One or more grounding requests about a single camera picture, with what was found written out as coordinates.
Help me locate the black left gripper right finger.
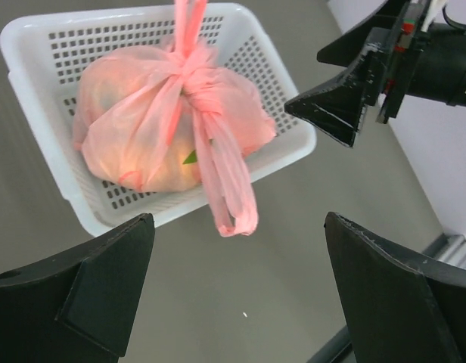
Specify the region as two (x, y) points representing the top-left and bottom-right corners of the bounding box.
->
(325, 212), (466, 362)

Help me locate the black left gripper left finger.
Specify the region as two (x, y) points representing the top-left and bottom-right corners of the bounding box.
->
(0, 214), (155, 362)

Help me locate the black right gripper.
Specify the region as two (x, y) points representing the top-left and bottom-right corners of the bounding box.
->
(284, 1), (466, 147)

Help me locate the pink plastic bag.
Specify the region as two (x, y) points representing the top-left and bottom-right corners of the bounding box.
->
(73, 1), (276, 237)

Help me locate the white perforated plastic basket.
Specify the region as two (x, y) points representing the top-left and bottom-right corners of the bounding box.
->
(0, 2), (317, 236)

